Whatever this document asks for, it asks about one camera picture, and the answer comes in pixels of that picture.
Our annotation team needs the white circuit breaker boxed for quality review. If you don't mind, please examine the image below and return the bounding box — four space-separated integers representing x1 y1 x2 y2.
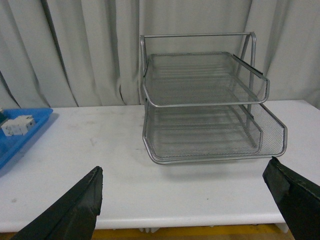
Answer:
1 115 36 137

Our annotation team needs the white curtain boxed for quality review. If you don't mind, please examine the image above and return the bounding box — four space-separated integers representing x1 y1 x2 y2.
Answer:
0 0 320 108

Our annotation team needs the blue plastic tray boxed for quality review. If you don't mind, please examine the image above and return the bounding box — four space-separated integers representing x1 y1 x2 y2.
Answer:
0 108 53 169

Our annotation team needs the silver mesh tiered rack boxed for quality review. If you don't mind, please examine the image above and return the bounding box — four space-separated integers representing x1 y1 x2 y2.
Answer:
139 32 288 165

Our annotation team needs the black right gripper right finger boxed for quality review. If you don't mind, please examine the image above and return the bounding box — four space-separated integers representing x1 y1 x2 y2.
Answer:
262 156 320 240

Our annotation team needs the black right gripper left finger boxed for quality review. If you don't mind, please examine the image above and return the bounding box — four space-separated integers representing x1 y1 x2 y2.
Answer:
12 166 103 240

